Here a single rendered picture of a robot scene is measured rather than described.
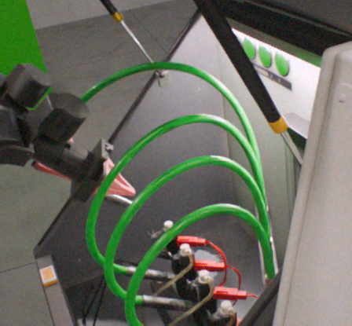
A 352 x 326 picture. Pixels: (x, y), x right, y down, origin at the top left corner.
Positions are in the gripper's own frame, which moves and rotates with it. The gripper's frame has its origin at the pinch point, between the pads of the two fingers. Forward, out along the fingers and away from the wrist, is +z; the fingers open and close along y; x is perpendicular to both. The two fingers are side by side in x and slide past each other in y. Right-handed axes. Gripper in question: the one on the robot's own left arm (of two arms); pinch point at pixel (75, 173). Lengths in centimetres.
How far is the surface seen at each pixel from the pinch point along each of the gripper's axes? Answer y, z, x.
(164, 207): 32.9, 17.7, 12.0
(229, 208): -20.2, 23.2, -27.3
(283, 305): -27, 36, -26
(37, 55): 266, -126, 133
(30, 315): 93, 8, 140
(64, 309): -2.1, 16.6, 25.5
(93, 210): -17.6, 9.0, -9.7
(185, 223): -24.4, 20.1, -23.3
